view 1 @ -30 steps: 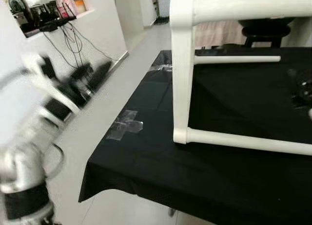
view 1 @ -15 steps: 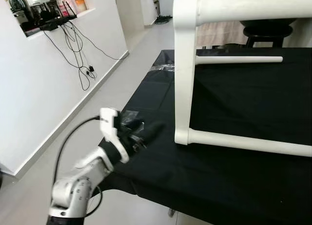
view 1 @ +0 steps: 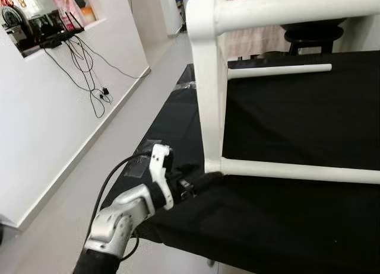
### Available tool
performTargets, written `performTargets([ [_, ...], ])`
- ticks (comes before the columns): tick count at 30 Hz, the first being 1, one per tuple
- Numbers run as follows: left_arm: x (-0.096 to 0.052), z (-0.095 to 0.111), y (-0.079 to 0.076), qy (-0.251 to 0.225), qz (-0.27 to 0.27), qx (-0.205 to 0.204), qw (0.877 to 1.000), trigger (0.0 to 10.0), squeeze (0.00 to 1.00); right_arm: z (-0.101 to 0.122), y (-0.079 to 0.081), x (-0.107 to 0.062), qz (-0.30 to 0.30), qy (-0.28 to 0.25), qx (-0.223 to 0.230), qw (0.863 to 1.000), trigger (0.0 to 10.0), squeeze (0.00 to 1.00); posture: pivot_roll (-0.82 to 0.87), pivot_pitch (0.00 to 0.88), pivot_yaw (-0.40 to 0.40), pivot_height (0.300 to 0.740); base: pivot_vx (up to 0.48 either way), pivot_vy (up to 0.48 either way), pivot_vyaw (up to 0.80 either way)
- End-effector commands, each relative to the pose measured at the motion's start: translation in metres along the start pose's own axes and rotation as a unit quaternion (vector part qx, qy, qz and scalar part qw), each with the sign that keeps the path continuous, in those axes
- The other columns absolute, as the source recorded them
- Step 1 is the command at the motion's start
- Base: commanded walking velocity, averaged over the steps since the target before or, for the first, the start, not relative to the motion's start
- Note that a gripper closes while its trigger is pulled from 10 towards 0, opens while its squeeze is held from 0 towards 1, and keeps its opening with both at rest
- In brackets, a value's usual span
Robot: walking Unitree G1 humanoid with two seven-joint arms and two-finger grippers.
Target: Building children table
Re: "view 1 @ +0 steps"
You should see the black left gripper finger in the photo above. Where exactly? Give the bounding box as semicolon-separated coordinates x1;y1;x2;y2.
190;173;224;190

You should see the clear tape patch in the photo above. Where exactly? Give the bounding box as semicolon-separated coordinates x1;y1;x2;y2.
175;78;198;92
122;139;174;181

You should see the black table cloth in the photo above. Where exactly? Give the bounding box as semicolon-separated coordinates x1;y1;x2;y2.
98;49;380;274

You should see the beige table cover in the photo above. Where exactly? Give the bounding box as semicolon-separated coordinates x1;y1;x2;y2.
226;26;293;59

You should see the black metal bowl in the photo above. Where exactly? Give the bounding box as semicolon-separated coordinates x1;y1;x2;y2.
280;17;351;29

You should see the black power strip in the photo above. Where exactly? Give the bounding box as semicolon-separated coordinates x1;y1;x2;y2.
37;26;85;50

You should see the small orange box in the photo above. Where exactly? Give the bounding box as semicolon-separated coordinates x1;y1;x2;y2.
80;6;96;23

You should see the pink paper bag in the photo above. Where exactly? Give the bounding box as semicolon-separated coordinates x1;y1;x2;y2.
53;0;85;30

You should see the black looping power cable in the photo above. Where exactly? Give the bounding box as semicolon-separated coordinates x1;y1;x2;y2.
42;37;113;119

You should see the thin black wall cable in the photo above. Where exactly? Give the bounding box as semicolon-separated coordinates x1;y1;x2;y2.
77;36;151;80

